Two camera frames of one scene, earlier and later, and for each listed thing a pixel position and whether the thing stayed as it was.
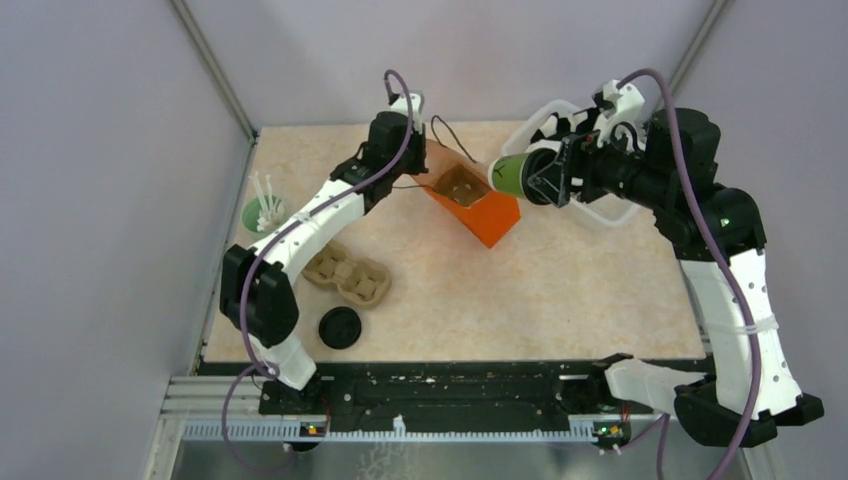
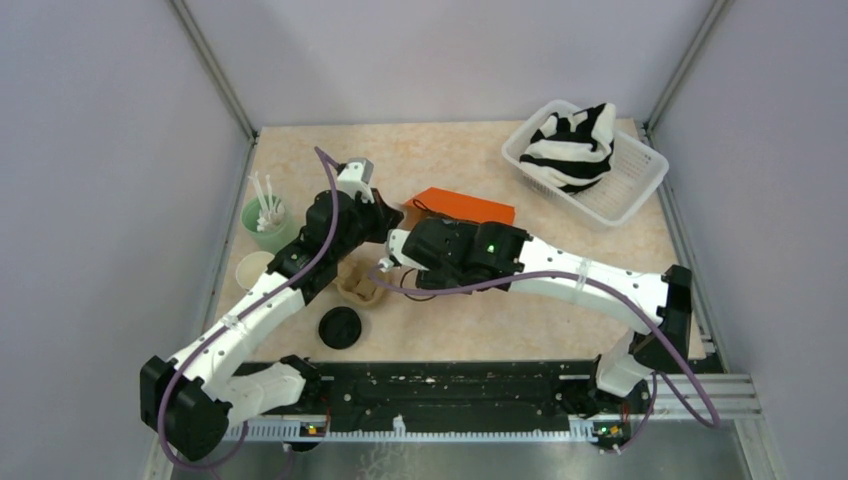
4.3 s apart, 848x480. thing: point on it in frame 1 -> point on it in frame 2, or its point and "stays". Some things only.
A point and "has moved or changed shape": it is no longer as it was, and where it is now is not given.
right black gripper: x=580 y=158 -> x=428 y=278
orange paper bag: x=462 y=187 has moved or changed shape
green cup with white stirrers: x=264 y=213 stays
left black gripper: x=419 y=140 -> x=384 y=215
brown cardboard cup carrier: x=363 y=282 stays
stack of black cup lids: x=340 y=327 stays
